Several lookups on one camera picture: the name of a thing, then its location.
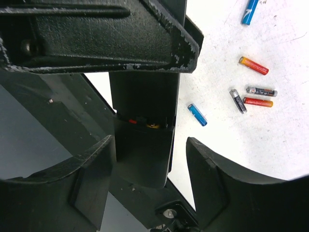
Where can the black battery cover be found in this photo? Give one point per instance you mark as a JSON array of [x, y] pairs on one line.
[[143, 154]]

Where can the black battery lying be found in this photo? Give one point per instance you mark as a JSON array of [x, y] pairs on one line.
[[238, 101]]

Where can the red orange battery top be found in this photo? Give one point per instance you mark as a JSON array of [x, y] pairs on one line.
[[133, 121]]

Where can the red orange battery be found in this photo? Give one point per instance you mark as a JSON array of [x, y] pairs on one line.
[[257, 102], [133, 121]]

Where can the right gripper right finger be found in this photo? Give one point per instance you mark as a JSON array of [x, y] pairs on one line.
[[231, 198]]

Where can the blue battery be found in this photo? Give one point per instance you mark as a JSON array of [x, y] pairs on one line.
[[197, 114], [249, 11]]

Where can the black battery upright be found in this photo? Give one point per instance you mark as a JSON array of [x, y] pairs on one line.
[[261, 91]]

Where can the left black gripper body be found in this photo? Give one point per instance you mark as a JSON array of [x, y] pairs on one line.
[[78, 36]]

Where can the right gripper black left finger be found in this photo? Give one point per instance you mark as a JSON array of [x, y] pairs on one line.
[[68, 197]]

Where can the black remote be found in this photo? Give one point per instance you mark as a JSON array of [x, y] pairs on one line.
[[146, 94]]

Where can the blue battery bottom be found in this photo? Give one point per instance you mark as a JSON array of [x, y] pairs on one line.
[[197, 114]]

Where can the blue battery left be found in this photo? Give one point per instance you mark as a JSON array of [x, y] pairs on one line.
[[249, 11]]

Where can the red orange battery right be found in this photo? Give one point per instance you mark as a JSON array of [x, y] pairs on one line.
[[257, 102]]

